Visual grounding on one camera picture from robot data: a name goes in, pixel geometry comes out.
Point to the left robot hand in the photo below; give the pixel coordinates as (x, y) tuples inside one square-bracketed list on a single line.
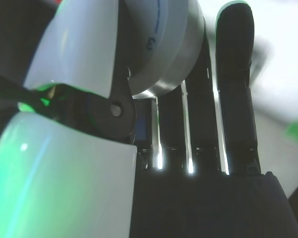
[(188, 205)]

